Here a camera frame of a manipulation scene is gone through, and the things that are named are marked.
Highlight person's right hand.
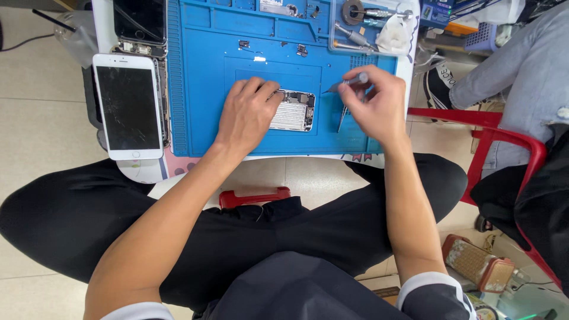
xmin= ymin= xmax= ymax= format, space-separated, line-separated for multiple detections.
xmin=338 ymin=64 xmax=408 ymax=147

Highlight person's left hand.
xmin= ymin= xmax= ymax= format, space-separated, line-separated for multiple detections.
xmin=214 ymin=76 xmax=286 ymax=156

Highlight silver phone body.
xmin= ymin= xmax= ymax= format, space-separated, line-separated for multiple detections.
xmin=268 ymin=89 xmax=316 ymax=132

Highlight grey precision screwdriver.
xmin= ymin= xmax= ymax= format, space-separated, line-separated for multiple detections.
xmin=323 ymin=72 xmax=369 ymax=94

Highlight blue silicone repair mat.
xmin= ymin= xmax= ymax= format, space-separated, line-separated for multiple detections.
xmin=167 ymin=0 xmax=398 ymax=157

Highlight opened phone chassis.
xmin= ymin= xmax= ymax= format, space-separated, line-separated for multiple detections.
xmin=111 ymin=40 xmax=171 ymax=148

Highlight silver screwdriver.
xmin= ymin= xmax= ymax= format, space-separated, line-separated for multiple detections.
xmin=333 ymin=21 xmax=378 ymax=51
xmin=364 ymin=8 xmax=413 ymax=20

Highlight red plastic stool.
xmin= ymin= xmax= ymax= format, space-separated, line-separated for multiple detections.
xmin=219 ymin=187 xmax=291 ymax=209

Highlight round metal reel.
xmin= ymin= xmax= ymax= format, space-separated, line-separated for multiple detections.
xmin=341 ymin=0 xmax=366 ymax=26

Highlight clear plastic tool tray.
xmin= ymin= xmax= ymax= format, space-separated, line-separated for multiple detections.
xmin=328 ymin=0 xmax=419 ymax=57

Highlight white phone with cracked screen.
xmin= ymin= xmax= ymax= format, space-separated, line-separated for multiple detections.
xmin=92 ymin=53 xmax=164 ymax=161

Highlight black phone screen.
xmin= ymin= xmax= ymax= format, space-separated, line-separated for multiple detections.
xmin=112 ymin=0 xmax=167 ymax=46

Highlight white crumpled tissue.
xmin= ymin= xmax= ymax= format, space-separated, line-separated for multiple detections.
xmin=375 ymin=14 xmax=415 ymax=56

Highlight person's black trousers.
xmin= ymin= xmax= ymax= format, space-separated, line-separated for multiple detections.
xmin=0 ymin=153 xmax=469 ymax=320

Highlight blue packaging box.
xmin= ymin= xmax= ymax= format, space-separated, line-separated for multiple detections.
xmin=419 ymin=0 xmax=455 ymax=29

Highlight purple plastic basket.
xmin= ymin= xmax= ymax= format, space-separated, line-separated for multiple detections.
xmin=464 ymin=22 xmax=498 ymax=54

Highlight red plastic chair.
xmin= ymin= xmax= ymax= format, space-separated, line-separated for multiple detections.
xmin=407 ymin=108 xmax=563 ymax=289

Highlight brown woven sandal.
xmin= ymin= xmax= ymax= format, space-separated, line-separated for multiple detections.
xmin=441 ymin=234 xmax=516 ymax=294

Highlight metal phone bracket part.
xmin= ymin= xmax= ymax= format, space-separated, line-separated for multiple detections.
xmin=259 ymin=0 xmax=299 ymax=17

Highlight black cable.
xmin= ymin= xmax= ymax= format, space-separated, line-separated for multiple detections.
xmin=0 ymin=33 xmax=55 ymax=52

